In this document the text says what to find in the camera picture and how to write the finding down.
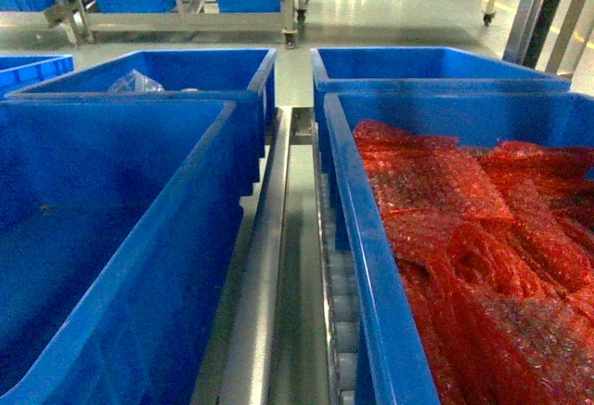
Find blue bin rear right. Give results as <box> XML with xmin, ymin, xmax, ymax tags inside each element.
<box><xmin>310</xmin><ymin>46</ymin><xmax>571</xmax><ymax>122</ymax></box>

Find stainless steel flow rack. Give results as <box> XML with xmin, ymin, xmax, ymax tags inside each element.
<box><xmin>192</xmin><ymin>62</ymin><xmax>356</xmax><ymax>404</ymax></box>

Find red bubble wrap bags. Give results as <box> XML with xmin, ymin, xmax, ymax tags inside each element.
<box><xmin>354</xmin><ymin>120</ymin><xmax>593</xmax><ymax>404</ymax></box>

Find blue bin rear left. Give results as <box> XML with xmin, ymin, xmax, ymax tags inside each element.
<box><xmin>5</xmin><ymin>47</ymin><xmax>278</xmax><ymax>155</ymax></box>

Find empty blue bin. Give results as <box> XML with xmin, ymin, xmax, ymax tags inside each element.
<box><xmin>1</xmin><ymin>100</ymin><xmax>251</xmax><ymax>404</ymax></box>

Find blue bin with red bags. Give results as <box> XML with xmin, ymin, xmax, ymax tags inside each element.
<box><xmin>319</xmin><ymin>92</ymin><xmax>593</xmax><ymax>404</ymax></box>

